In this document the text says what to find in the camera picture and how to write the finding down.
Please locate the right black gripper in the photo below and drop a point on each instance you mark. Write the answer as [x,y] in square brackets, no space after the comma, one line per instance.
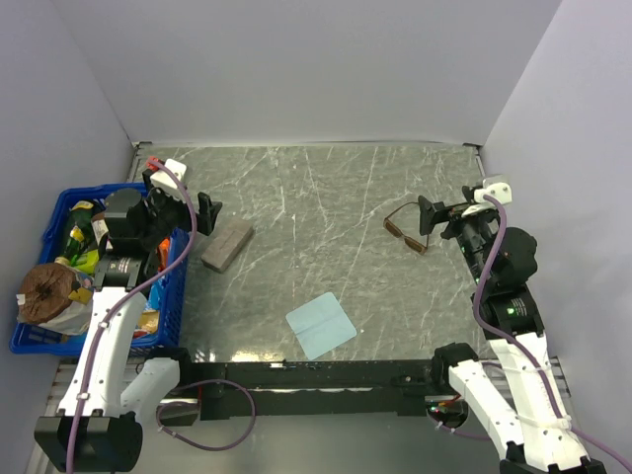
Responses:
[432,212]

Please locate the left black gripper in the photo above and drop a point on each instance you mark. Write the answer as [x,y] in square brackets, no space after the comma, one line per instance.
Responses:
[206,212]

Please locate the brown sunglasses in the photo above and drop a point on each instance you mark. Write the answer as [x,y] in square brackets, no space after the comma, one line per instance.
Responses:
[395,231]

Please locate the grey felt glasses case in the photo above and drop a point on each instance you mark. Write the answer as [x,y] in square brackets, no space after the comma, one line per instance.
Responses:
[226,244]

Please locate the light blue cleaning cloth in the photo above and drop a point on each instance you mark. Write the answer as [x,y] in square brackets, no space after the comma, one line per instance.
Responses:
[321,325]

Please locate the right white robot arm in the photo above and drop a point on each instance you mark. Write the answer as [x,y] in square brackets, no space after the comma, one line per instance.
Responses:
[532,432]

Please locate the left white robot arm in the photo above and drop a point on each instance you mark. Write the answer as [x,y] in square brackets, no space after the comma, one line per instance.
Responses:
[98,426]

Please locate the green glass bottle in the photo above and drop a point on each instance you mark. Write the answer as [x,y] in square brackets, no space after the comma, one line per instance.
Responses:
[79,234]

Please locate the brown round bread bag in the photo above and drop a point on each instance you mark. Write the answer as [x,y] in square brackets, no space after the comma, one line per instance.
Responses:
[57,298]

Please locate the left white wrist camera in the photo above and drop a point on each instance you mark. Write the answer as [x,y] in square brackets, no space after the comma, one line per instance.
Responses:
[163,180]

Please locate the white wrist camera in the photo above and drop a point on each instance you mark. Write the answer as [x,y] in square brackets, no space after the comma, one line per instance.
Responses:
[497,187]
[163,180]

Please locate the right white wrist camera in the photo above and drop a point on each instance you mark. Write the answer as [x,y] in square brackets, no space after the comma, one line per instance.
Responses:
[497,187]

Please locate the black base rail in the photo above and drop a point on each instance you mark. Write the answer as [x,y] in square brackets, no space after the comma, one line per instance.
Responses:
[224,390]

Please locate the aluminium frame rail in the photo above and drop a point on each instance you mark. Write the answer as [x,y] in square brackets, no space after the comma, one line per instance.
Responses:
[65,375]

